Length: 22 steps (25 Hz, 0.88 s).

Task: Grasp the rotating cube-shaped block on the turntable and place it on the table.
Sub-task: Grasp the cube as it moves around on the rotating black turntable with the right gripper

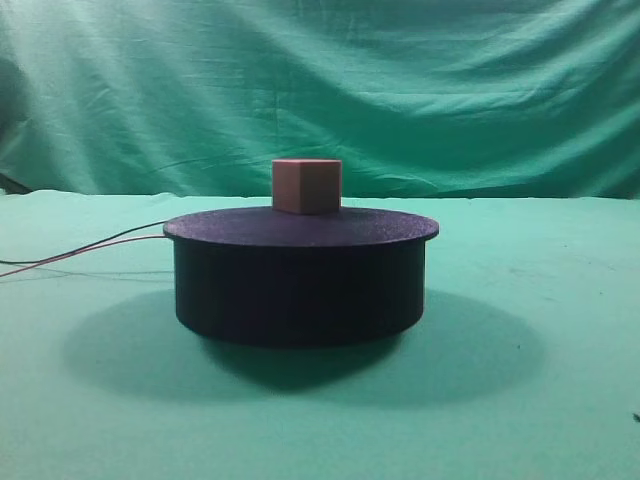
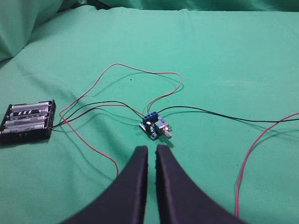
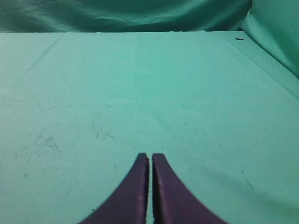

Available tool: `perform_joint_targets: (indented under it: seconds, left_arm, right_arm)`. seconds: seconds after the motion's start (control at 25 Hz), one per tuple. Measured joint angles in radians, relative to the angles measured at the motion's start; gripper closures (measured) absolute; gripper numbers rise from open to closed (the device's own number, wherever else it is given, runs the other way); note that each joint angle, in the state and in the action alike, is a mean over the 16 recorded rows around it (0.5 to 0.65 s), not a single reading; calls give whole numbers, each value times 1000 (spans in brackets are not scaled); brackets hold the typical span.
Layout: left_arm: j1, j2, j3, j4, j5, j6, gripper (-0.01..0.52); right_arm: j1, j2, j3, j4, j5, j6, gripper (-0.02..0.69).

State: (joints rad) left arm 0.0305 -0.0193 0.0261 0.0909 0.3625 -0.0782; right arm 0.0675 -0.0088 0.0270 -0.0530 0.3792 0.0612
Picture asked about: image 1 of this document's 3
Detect pink cube block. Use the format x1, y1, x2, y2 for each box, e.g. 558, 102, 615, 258
271, 159, 342, 215

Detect black round turntable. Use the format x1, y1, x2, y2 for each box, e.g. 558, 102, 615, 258
163, 206, 439, 348

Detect green backdrop cloth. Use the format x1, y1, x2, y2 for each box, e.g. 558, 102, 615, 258
1, 1, 639, 199

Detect green table cloth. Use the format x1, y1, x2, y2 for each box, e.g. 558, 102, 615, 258
1, 198, 639, 479

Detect black wire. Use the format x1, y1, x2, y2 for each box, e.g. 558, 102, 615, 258
0, 220, 172, 266

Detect red wire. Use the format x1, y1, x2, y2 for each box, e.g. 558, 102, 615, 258
0, 233, 166, 280

